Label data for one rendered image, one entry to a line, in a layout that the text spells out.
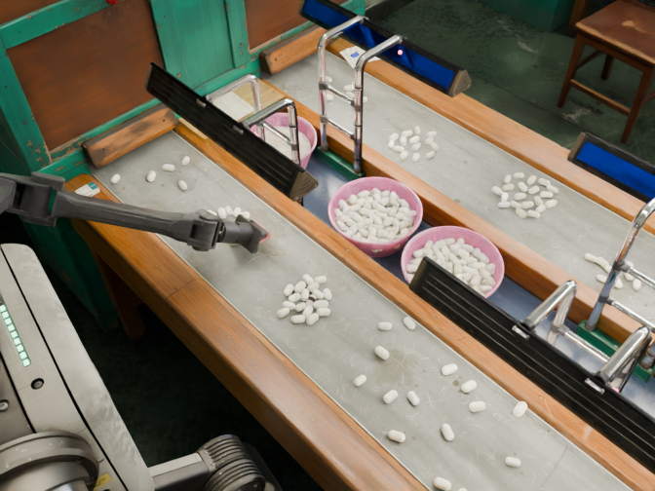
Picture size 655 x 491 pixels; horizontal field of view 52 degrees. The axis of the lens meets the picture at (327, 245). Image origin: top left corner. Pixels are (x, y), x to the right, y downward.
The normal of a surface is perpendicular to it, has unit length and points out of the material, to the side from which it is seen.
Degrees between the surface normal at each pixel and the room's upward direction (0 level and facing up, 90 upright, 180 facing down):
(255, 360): 0
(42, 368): 4
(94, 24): 90
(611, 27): 4
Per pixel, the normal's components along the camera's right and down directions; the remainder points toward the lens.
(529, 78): -0.03, -0.67
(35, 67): 0.69, 0.53
